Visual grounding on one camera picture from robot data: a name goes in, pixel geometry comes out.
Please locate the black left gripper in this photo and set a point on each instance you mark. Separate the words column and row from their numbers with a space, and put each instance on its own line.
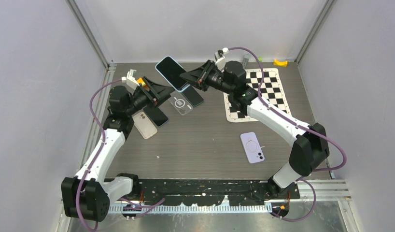
column 158, row 94

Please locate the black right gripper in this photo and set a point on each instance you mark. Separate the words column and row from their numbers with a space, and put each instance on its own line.
column 199, row 77

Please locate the clear phone case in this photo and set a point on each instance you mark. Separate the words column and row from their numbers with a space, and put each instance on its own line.
column 180, row 103

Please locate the dark phone face up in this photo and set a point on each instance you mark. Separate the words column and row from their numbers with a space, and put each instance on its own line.
column 156, row 115

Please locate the teal phone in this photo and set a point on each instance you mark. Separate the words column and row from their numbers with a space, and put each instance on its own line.
column 193, row 96

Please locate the cream cased phone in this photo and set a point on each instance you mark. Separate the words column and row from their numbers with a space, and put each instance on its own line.
column 144, row 125

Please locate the light blue phone face up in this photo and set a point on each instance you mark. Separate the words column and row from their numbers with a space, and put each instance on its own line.
column 170, row 70

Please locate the lilac phone case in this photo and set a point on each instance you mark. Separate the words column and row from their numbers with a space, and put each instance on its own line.
column 252, row 148

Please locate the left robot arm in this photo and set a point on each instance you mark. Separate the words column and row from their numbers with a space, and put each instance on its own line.
column 86, row 196

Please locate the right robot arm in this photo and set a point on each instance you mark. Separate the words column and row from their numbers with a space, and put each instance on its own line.
column 308, row 146

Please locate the yellow orange toy block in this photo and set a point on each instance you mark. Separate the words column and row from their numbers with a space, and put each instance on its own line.
column 140, row 81

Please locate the black white chessboard mat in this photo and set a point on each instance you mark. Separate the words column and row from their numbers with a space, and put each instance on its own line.
column 271, row 88

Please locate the yellow curved toy piece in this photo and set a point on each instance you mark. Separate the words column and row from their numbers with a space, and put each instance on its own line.
column 283, row 63

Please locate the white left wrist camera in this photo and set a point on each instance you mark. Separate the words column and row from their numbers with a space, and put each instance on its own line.
column 130, row 79

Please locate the grey metal bracket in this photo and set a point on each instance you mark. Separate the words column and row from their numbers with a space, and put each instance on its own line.
column 245, row 60

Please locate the aluminium frame rail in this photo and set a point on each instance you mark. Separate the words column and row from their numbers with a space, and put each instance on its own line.
column 88, row 197

